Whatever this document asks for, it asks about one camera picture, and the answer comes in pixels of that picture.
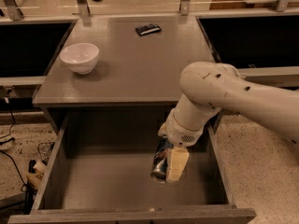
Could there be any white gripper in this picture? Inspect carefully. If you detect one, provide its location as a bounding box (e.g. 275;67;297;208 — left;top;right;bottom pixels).
158;109;206;183

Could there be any red bull can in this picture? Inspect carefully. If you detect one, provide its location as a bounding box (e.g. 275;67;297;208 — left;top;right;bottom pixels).
150;136;173;183

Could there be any black snack packet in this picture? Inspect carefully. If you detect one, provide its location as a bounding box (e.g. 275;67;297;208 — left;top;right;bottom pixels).
135;23;162;36

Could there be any white ceramic bowl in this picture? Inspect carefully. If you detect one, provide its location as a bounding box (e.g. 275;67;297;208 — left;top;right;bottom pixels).
60;43;99;75

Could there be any power strip with plugs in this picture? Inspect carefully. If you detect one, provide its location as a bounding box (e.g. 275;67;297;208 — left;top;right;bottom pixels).
25;160;46;190

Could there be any black floor cable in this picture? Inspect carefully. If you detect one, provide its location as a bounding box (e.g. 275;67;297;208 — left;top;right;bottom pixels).
0;87;29;193

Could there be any metal post centre left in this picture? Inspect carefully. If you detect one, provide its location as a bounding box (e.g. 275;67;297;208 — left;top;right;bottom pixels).
77;0;90;17

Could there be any open grey top drawer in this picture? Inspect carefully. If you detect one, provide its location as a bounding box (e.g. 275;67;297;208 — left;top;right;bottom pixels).
8;111;255;224

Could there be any metal post far left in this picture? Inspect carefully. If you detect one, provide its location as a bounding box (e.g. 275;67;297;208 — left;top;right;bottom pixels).
3;0;23;21

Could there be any grey cabinet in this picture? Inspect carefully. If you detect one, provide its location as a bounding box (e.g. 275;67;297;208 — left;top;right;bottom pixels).
32;14;233;135

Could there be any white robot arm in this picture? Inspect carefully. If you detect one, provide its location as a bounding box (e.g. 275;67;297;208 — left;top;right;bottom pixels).
158;62;299;183

